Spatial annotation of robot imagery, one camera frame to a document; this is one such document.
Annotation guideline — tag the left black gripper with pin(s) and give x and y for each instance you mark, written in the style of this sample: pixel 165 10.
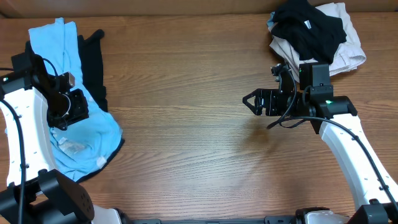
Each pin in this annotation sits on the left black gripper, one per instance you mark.
pixel 81 112

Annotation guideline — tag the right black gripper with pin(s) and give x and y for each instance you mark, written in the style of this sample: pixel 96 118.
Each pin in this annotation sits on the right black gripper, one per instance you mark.
pixel 270 101

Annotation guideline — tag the light blue printed t-shirt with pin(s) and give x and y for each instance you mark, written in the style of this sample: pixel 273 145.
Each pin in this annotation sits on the light blue printed t-shirt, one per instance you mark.
pixel 57 43

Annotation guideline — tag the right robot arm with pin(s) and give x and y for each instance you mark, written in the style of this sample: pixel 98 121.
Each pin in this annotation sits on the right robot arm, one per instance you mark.
pixel 336 121

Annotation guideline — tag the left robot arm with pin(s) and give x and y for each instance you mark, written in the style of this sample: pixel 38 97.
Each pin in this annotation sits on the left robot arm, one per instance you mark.
pixel 32 101

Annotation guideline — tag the black garment on left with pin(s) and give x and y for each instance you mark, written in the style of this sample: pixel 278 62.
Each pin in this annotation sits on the black garment on left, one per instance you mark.
pixel 105 135

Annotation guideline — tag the light blue folded garment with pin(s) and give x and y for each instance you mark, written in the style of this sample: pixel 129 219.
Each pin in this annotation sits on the light blue folded garment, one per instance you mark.
pixel 270 22

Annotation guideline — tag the black folded garment top right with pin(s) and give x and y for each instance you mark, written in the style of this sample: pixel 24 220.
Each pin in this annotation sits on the black folded garment top right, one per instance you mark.
pixel 312 34

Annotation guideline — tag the beige folded garment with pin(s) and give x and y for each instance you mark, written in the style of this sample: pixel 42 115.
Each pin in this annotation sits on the beige folded garment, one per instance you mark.
pixel 348 56

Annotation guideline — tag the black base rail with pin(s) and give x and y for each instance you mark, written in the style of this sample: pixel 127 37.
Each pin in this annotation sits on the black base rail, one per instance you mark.
pixel 211 221

